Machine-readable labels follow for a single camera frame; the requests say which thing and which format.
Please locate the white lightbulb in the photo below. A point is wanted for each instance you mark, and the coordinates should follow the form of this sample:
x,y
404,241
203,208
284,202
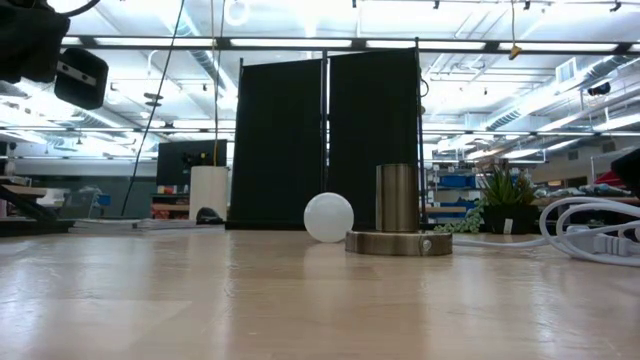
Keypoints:
x,y
328,217

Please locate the brass lamp socket base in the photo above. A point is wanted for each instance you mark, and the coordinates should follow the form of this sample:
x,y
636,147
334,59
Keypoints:
x,y
397,200

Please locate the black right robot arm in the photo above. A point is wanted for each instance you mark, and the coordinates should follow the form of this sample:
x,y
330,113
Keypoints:
x,y
629,175

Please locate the wooden side table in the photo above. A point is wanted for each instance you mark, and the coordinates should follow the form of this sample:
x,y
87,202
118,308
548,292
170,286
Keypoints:
x,y
20,190

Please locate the black monitor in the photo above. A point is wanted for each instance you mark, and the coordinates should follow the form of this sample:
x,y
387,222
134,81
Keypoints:
x,y
172,160

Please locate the black room divider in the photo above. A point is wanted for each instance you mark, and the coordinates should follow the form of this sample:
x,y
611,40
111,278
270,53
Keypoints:
x,y
280,150

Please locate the blue storage bin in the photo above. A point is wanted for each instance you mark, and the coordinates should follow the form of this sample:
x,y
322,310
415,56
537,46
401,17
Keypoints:
x,y
457,181

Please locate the green potted plant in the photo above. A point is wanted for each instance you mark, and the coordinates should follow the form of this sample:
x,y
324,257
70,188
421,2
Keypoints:
x,y
505,192

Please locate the red storage bin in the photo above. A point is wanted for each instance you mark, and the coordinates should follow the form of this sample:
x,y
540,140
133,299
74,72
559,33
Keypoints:
x,y
604,177

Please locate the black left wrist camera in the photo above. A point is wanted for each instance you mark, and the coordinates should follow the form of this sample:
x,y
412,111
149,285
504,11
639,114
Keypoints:
x,y
80,92

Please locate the black aluminium frame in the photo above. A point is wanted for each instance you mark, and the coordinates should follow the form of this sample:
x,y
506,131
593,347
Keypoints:
x,y
35,227

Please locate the black ceiling camera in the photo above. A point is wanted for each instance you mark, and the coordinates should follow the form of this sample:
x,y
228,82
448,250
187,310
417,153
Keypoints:
x,y
599,89

